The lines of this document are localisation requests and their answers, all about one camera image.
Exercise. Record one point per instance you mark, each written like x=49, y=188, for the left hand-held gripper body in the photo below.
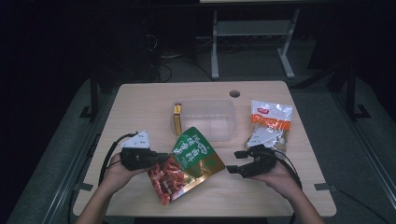
x=137, y=158

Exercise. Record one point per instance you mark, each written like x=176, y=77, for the green and red snack bag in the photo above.
x=186, y=165

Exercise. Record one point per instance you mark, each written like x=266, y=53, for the clear plastic container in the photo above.
x=211, y=118

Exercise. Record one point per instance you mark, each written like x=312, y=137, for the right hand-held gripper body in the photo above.
x=260, y=163

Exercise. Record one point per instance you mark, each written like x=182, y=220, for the person's left hand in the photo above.
x=120, y=175

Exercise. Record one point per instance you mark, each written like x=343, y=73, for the black metal stand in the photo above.
x=93, y=96
x=351, y=96

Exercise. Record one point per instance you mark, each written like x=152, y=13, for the white and orange snack bag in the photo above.
x=271, y=121

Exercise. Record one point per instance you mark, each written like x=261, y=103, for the small yellow red snack box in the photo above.
x=177, y=119

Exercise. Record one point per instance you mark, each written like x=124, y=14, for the grey metal table frame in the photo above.
x=249, y=28

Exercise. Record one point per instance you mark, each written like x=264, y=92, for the person's right hand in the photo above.
x=280, y=180

